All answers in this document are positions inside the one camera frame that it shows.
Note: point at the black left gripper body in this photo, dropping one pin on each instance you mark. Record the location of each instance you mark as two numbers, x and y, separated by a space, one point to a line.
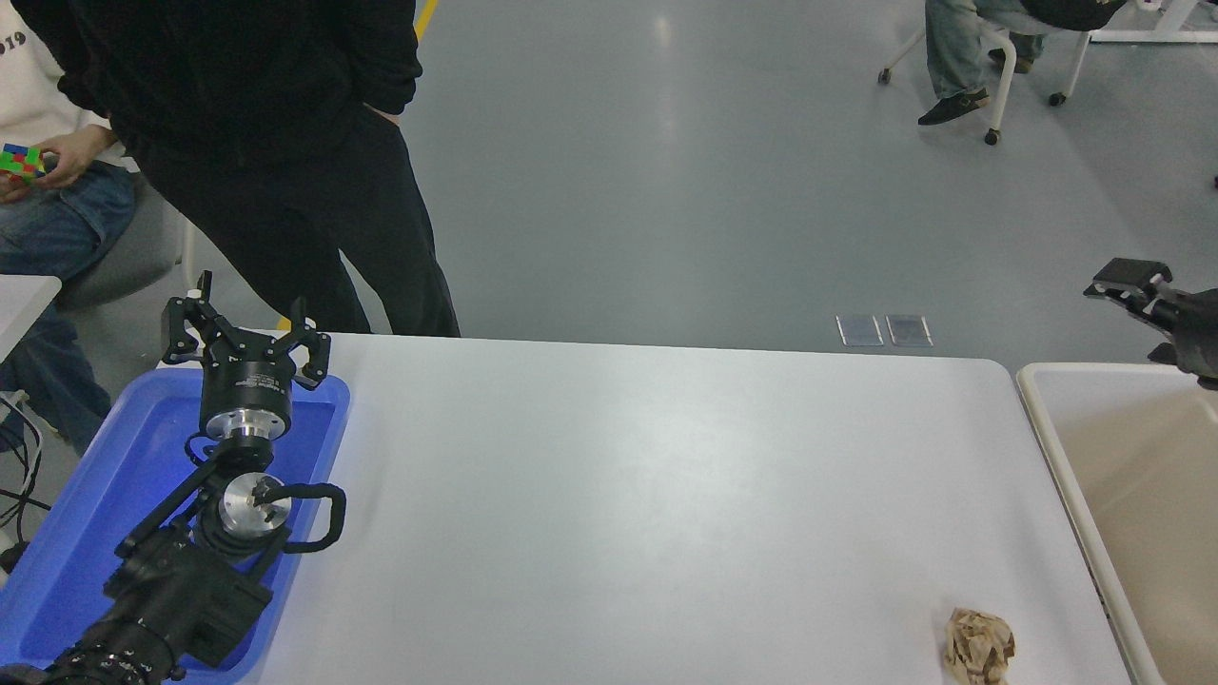
245 376

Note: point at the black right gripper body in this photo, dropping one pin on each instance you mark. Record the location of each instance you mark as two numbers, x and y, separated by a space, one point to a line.
1199 333

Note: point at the multicoloured puzzle cube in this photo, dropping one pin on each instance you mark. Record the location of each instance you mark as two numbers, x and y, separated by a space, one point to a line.
21 162

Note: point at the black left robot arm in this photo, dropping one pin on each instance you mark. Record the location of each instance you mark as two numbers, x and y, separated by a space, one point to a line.
181 590

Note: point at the glossy floor cover plate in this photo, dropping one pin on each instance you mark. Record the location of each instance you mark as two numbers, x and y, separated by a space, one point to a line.
859 329
909 329

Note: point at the person's left hand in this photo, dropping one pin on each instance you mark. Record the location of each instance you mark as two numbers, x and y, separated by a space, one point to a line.
81 152

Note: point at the person's right hand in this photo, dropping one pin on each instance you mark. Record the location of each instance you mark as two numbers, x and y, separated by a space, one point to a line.
9 190

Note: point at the large pale bin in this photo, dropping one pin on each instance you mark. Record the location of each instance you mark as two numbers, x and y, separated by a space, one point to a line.
1142 495

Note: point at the small white side table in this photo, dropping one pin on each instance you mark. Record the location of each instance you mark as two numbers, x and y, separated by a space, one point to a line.
24 304

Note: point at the blue plastic tray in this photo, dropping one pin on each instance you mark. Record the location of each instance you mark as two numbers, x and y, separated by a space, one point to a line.
105 476

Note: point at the seated person with cube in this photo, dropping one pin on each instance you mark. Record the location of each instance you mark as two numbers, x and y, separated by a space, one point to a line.
48 228

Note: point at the standing person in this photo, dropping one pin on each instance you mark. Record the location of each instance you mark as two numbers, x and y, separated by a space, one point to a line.
257 114

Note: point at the crumpled tan paper ball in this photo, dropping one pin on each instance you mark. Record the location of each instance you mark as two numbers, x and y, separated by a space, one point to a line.
980 649

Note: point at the grey chair with white frame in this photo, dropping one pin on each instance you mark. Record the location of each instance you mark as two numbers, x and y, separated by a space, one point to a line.
133 247

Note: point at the white desk frame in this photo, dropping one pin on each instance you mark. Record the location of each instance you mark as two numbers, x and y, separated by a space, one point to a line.
1170 29

